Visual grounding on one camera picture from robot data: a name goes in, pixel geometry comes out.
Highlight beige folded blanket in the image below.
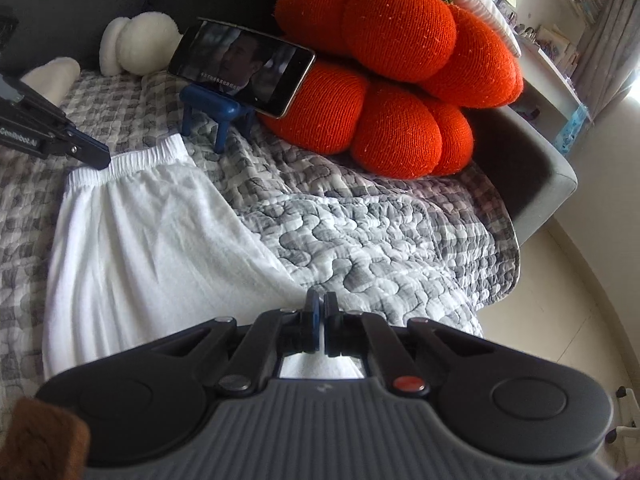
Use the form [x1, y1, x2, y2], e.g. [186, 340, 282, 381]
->
[20, 56, 82, 103]

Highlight smartphone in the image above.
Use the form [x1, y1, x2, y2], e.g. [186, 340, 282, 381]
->
[167, 17, 317, 118]

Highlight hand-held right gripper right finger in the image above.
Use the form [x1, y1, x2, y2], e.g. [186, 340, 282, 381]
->
[324, 291, 493, 396]

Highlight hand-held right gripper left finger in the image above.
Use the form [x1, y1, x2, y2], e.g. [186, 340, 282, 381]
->
[145, 287, 321, 393]

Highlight blue phone stand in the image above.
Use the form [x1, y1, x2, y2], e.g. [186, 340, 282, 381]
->
[179, 82, 256, 153]

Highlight grey curtain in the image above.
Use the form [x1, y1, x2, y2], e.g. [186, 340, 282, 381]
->
[570, 0, 640, 121]

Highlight white plush toy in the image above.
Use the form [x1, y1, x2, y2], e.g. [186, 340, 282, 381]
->
[99, 12, 182, 77]

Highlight blue patterned hanging cloth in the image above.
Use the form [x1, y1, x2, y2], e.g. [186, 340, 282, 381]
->
[555, 105, 591, 153]

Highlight white office chair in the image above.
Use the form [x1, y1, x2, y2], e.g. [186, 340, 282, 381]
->
[607, 385, 640, 446]

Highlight brown fuzzy cloth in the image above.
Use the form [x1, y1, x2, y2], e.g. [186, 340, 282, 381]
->
[0, 397, 91, 480]

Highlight grey checkered quilt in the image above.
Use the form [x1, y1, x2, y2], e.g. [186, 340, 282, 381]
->
[0, 67, 523, 411]

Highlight orange pumpkin cushion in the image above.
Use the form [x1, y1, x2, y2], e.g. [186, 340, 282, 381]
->
[257, 0, 525, 178]

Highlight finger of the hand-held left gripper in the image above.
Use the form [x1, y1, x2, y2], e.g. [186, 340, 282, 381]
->
[42, 127, 111, 171]

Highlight white desk shelf unit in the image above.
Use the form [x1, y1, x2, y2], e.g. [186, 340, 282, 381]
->
[465, 0, 616, 161]

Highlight white pants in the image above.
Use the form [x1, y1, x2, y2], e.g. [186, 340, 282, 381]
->
[42, 132, 366, 381]

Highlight white pillow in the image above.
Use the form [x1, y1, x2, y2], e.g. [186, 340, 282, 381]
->
[385, 0, 523, 58]

